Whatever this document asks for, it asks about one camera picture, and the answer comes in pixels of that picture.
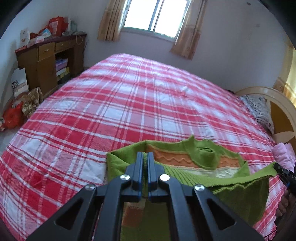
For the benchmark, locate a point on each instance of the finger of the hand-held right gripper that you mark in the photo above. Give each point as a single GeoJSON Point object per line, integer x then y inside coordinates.
{"type": "Point", "coordinates": [285, 173]}

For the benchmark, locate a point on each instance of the red plastic bag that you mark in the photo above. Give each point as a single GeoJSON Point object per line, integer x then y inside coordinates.
{"type": "Point", "coordinates": [12, 117]}

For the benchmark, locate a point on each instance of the person's right hand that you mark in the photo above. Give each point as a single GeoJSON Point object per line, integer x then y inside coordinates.
{"type": "Point", "coordinates": [284, 204]}

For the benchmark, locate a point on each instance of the green orange striped knit sweater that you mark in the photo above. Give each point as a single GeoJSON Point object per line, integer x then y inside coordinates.
{"type": "Point", "coordinates": [231, 185]}

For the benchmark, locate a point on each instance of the brown patterned bag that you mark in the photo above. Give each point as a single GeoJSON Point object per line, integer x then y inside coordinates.
{"type": "Point", "coordinates": [32, 102]}

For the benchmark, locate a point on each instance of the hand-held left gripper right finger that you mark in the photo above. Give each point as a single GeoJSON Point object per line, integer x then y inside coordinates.
{"type": "Point", "coordinates": [150, 171]}

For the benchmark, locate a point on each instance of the grey patterned pillow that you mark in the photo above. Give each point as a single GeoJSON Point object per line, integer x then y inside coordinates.
{"type": "Point", "coordinates": [259, 109]}

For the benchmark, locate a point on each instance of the stack of boxes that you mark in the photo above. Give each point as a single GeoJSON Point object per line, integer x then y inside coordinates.
{"type": "Point", "coordinates": [62, 69]}

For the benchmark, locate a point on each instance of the brown wooden desk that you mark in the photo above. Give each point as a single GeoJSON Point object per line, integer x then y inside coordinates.
{"type": "Point", "coordinates": [44, 69]}

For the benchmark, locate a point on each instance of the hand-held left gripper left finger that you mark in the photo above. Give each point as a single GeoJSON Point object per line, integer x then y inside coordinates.
{"type": "Point", "coordinates": [140, 171]}

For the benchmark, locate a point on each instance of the red gift box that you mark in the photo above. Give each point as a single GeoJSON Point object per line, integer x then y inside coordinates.
{"type": "Point", "coordinates": [56, 25]}

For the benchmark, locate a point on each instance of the cream and orange headboard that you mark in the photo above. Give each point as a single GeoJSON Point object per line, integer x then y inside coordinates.
{"type": "Point", "coordinates": [281, 118]}

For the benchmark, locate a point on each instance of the pale green bag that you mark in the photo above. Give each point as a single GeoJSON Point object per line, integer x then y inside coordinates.
{"type": "Point", "coordinates": [73, 26]}

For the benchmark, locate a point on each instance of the white card box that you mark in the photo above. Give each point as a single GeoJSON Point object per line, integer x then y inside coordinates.
{"type": "Point", "coordinates": [24, 37]}

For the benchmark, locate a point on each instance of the beige patterned curtain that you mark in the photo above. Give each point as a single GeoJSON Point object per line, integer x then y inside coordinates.
{"type": "Point", "coordinates": [111, 20]}
{"type": "Point", "coordinates": [189, 34]}

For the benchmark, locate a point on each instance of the sliding glass window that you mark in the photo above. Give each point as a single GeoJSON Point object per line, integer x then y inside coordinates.
{"type": "Point", "coordinates": [157, 16]}

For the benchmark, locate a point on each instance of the white paper bag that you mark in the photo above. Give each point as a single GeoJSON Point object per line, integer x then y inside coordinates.
{"type": "Point", "coordinates": [19, 81]}

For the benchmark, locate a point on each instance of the pink blanket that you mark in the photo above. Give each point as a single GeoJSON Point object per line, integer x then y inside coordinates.
{"type": "Point", "coordinates": [284, 155]}

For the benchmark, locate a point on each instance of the yellow curtain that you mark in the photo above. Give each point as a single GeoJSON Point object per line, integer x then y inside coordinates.
{"type": "Point", "coordinates": [289, 78]}

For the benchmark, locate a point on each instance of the blue and white packet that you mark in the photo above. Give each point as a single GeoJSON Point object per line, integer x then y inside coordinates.
{"type": "Point", "coordinates": [45, 32]}

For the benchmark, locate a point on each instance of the bed with red plaid sheet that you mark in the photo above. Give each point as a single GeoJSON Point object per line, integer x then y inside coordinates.
{"type": "Point", "coordinates": [127, 104]}

